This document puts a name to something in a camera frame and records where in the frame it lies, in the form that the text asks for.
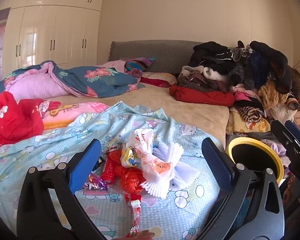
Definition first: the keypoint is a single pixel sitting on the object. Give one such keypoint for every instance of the blue floral quilt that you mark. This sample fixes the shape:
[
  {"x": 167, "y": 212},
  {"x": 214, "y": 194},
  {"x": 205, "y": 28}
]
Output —
[{"x": 95, "y": 80}]

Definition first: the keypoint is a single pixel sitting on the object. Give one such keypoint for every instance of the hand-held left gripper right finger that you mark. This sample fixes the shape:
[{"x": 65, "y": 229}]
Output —
[{"x": 216, "y": 165}]

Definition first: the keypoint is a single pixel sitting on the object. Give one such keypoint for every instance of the red silver snack wrapper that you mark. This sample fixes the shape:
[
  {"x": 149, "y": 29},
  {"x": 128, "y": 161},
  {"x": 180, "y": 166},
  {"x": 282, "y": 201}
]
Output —
[{"x": 115, "y": 148}]

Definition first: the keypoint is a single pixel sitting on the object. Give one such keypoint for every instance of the yellow white packet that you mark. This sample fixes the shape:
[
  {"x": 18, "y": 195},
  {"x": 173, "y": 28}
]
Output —
[{"x": 128, "y": 160}]

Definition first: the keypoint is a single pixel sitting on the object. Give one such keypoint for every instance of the pink cartoon blanket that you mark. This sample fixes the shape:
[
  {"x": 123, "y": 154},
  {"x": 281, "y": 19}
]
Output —
[{"x": 65, "y": 115}]

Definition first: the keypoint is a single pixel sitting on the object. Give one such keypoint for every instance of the red snack packet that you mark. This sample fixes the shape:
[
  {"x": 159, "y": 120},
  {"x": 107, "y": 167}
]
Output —
[{"x": 110, "y": 170}]

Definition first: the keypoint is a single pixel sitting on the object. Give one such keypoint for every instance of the purple candy wrapper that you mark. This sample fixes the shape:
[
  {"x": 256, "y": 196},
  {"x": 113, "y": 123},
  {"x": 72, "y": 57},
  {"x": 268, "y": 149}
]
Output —
[{"x": 97, "y": 183}]

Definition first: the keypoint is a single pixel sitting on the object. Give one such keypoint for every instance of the yellow rimmed black bin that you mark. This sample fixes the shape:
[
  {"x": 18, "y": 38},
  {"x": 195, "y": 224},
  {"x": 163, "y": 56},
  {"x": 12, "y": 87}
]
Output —
[{"x": 255, "y": 165}]

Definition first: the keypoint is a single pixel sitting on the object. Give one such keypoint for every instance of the white foam net bundle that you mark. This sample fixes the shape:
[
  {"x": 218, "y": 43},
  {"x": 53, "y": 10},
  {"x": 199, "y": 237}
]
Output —
[{"x": 183, "y": 172}]

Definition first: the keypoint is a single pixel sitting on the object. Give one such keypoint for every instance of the red plastic bag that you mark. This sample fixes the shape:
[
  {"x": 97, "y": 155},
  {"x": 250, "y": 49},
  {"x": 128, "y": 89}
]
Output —
[{"x": 131, "y": 180}]

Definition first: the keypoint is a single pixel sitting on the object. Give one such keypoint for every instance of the beige bed blanket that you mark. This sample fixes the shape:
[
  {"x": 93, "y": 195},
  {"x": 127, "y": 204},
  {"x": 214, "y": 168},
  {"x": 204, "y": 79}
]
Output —
[{"x": 177, "y": 105}]

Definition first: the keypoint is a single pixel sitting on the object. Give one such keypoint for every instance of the striped pillow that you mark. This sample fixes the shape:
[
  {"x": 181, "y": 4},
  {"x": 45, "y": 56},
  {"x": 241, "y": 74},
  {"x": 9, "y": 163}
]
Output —
[{"x": 140, "y": 63}]

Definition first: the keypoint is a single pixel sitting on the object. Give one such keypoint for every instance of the grey brown folded clothes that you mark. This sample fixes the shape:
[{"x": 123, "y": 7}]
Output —
[{"x": 192, "y": 81}]

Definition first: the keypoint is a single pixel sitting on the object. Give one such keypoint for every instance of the white fleece garment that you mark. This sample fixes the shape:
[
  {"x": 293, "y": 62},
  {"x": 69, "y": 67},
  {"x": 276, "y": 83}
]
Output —
[{"x": 215, "y": 73}]

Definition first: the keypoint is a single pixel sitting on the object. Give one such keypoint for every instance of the dark blue garment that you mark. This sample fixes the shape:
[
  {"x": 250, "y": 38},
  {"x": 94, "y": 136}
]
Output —
[{"x": 256, "y": 67}]

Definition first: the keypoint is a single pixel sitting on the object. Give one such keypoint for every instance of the yellow cartoon blanket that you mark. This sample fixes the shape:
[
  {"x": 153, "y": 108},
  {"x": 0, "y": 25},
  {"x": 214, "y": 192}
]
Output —
[{"x": 242, "y": 126}]

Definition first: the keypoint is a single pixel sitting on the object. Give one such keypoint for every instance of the white wardrobe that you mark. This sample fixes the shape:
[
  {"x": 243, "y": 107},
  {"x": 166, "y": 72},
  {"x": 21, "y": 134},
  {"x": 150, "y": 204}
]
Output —
[{"x": 52, "y": 30}]

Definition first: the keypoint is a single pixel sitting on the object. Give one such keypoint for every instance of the striped brown knit garment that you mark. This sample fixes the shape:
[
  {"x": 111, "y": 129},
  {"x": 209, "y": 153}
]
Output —
[{"x": 250, "y": 113}]

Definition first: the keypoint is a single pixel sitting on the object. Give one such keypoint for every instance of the black fleece garment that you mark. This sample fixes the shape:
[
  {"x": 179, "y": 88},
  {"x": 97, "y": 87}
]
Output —
[{"x": 277, "y": 62}]

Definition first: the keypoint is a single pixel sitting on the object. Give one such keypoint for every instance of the white orange print plastic bag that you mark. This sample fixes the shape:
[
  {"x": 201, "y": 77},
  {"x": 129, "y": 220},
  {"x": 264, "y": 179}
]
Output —
[{"x": 151, "y": 166}]

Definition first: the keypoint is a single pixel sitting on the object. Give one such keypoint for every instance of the person's left hand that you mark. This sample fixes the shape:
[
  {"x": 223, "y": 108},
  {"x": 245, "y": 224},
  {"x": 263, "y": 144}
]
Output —
[{"x": 145, "y": 235}]

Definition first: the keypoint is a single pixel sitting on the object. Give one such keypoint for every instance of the grey headboard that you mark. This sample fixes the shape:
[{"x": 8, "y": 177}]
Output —
[{"x": 165, "y": 55}]

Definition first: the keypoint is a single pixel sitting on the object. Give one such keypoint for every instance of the tan knit sweater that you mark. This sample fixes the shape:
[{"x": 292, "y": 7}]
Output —
[{"x": 272, "y": 96}]

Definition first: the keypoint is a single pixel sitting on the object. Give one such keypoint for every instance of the light blue cartoon sheet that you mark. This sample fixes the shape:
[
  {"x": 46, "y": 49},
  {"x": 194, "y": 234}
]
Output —
[{"x": 65, "y": 140}]

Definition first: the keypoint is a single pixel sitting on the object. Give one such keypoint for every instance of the pink garment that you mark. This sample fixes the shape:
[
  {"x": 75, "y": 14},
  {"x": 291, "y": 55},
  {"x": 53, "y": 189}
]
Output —
[{"x": 245, "y": 96}]

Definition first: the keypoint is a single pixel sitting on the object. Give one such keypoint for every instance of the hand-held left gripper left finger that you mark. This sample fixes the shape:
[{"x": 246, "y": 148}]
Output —
[{"x": 86, "y": 165}]

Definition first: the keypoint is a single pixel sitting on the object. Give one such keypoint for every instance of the cream plush garment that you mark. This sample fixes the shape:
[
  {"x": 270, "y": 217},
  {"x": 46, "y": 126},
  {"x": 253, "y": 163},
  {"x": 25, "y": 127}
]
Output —
[{"x": 280, "y": 112}]

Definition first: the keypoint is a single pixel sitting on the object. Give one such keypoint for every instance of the red patterned cloth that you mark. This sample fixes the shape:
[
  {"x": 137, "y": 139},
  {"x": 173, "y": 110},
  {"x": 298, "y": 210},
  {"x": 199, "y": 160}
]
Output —
[{"x": 156, "y": 82}]

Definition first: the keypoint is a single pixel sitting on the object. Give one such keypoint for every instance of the red floral garment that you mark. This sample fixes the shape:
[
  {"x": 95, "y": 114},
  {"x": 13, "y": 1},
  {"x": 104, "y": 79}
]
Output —
[{"x": 15, "y": 120}]

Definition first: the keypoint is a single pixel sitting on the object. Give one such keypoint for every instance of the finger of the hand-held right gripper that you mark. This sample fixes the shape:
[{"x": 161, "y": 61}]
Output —
[
  {"x": 282, "y": 135},
  {"x": 296, "y": 131}
]

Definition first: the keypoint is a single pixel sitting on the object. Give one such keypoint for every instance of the long red sausage wrapper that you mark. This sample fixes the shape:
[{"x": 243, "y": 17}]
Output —
[{"x": 135, "y": 212}]

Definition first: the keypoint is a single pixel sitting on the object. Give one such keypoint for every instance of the lilac sweater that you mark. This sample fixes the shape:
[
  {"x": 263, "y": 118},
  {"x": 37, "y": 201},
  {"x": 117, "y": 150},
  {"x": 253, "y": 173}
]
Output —
[{"x": 277, "y": 148}]

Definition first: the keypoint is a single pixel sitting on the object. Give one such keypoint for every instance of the black jacket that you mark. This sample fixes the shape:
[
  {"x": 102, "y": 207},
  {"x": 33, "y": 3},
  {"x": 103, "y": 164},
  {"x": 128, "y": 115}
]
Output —
[{"x": 212, "y": 52}]

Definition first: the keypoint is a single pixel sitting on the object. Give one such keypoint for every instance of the red folded cloth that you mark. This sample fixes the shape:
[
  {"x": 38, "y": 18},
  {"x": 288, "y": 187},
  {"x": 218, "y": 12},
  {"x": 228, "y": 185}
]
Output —
[{"x": 205, "y": 96}]

